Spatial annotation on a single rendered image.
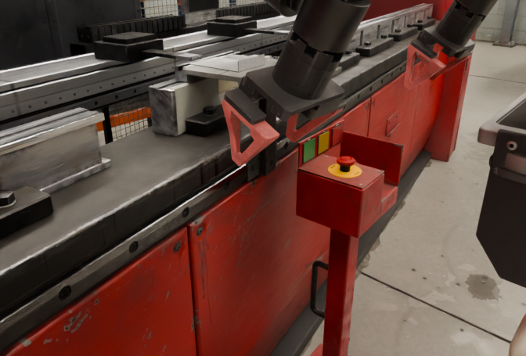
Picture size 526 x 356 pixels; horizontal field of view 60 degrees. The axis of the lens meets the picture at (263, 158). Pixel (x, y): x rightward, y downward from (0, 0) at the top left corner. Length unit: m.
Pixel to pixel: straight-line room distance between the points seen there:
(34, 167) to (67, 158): 0.05
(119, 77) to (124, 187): 0.46
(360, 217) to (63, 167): 0.57
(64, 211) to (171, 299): 0.27
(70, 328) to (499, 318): 1.58
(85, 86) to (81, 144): 0.33
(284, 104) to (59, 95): 0.68
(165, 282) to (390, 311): 1.17
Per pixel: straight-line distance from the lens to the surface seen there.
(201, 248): 0.87
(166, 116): 0.92
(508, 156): 0.50
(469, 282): 2.09
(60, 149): 0.75
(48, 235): 0.65
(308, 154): 1.01
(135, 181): 0.75
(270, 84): 0.46
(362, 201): 0.95
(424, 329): 1.81
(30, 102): 1.01
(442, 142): 3.14
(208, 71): 0.90
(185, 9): 0.95
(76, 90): 1.07
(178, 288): 0.86
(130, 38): 1.10
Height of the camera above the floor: 1.19
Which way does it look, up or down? 23 degrees down
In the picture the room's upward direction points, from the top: straight up
